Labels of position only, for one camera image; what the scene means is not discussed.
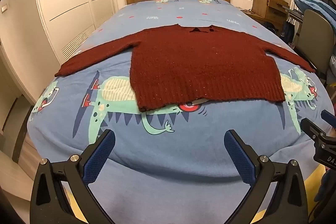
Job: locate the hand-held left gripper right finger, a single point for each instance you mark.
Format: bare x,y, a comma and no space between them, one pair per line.
240,158

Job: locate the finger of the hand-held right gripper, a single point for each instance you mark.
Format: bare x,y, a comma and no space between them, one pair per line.
329,119
313,129

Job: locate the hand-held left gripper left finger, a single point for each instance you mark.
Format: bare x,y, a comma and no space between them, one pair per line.
99,155

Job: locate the dark red knit sweater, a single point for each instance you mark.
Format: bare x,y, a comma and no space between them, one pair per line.
199,66

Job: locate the bed with blue dinosaur sheet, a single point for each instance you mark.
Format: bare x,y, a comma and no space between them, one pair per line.
168,150

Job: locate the beige chair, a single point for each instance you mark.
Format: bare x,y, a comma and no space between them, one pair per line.
313,35

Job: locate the dark blue bag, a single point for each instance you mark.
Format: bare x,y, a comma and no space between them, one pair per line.
288,29

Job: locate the black backpack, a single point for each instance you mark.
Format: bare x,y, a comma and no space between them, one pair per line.
267,27

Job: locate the blue folded bedding pile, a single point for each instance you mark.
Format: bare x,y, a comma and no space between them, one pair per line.
315,3

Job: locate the wooden desk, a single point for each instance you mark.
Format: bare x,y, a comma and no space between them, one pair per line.
270,7

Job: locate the white wardrobe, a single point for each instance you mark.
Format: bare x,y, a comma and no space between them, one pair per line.
65,3

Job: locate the white wall switch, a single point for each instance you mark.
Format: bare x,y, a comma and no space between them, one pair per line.
4,8

